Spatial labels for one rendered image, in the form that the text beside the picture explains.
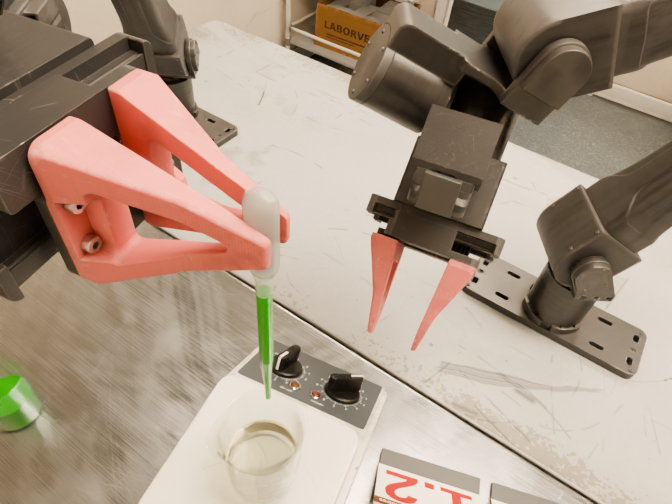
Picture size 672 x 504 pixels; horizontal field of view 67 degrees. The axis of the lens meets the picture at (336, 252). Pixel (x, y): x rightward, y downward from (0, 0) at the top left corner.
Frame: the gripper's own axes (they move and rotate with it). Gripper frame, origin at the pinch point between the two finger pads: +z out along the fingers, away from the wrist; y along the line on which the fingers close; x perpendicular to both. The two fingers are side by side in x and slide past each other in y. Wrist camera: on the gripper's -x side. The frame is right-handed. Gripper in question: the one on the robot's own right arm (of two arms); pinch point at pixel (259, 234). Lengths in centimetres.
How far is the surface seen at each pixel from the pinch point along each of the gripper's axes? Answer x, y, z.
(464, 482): 32.0, 8.1, 15.0
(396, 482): 30.4, 5.0, 9.4
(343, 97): 34, 62, -19
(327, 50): 107, 209, -82
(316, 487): 23.6, -0.2, 4.0
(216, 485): 23.5, -3.0, -2.3
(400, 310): 32.7, 23.5, 4.0
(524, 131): 126, 224, 20
